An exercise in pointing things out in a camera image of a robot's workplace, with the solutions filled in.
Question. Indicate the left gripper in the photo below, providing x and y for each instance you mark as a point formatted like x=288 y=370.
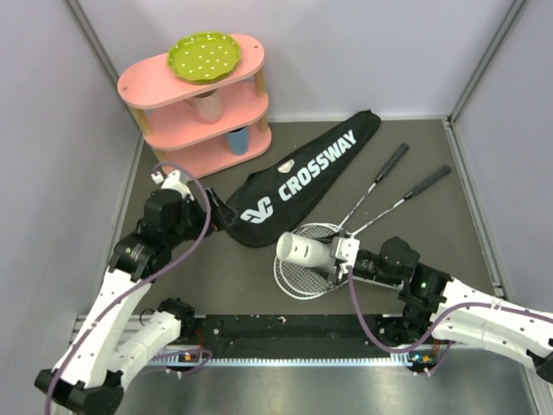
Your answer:
x=221 y=215

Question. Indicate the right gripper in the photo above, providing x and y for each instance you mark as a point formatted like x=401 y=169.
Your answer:
x=340 y=272

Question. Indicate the white shuttlecock tube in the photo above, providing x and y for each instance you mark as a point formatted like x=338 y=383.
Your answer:
x=309 y=253

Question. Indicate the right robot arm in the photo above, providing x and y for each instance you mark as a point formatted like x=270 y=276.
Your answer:
x=438 y=306

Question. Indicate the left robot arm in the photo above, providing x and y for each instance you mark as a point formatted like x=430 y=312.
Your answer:
x=96 y=370

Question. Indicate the upper silver badminton racket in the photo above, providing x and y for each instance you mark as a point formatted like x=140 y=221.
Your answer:
x=308 y=283

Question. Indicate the black Crossway racket bag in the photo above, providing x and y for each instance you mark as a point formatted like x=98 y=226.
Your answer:
x=276 y=200

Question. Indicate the blue cup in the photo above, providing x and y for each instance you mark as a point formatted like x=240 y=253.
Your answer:
x=238 y=141

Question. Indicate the pink three-tier shelf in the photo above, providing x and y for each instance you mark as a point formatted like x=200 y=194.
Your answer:
x=159 y=103

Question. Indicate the pink cup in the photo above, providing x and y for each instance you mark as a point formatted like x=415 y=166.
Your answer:
x=208 y=107

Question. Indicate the green dotted plate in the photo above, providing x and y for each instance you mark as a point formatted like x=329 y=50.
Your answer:
x=204 y=57

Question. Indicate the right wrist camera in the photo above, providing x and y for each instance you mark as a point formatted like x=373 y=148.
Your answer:
x=344 y=249

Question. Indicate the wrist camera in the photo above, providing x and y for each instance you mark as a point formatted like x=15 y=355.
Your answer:
x=344 y=249
x=175 y=180

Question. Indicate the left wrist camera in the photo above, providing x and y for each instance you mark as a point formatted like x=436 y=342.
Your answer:
x=175 y=180

